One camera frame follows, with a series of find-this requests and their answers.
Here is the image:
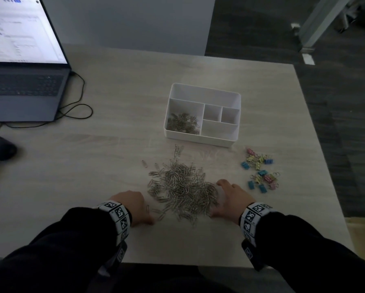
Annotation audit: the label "person's left hand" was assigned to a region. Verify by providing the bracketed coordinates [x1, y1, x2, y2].
[108, 190, 156, 228]

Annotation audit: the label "person's right hand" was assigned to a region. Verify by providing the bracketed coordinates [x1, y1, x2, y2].
[211, 179, 257, 225]

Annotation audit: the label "group of colourful binder clips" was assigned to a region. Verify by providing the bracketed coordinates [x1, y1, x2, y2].
[240, 148, 281, 194]

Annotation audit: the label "pile of silver paper clips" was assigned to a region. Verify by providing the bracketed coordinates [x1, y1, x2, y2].
[165, 112, 201, 136]
[141, 144, 220, 225]

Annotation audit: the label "white compartment organizer tray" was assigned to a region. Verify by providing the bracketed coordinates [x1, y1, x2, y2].
[163, 83, 242, 149]

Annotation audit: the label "person's left forearm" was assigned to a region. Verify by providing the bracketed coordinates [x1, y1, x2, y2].
[0, 207, 119, 293]

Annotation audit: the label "person's right forearm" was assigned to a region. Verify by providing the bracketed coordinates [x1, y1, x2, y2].
[254, 212, 365, 293]

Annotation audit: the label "person's black trousers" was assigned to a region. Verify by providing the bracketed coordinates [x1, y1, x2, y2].
[88, 262, 262, 293]

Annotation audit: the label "left wristband with square markers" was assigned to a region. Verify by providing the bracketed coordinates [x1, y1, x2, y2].
[97, 200, 131, 247]

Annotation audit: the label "wristband with square markers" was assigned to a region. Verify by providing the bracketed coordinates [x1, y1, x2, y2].
[97, 200, 131, 247]
[239, 203, 275, 246]

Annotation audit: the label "right wristband with square markers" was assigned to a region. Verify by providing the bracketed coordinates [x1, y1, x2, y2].
[239, 203, 275, 246]

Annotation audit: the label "black computer mouse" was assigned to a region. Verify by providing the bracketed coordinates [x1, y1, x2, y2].
[0, 134, 18, 162]

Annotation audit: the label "grey laptop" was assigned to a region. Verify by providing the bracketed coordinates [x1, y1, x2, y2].
[0, 0, 72, 123]

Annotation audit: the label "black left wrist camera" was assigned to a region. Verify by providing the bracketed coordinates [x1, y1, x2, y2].
[108, 241, 128, 272]

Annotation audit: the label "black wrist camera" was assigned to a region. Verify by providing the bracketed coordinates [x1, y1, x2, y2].
[108, 241, 128, 272]
[241, 239, 267, 272]

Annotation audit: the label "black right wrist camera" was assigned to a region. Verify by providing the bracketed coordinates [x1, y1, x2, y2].
[241, 239, 267, 272]

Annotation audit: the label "black laptop cable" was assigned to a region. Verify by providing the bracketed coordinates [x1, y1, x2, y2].
[0, 71, 94, 135]

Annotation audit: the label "grey metal post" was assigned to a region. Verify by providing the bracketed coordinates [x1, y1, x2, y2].
[298, 0, 351, 54]

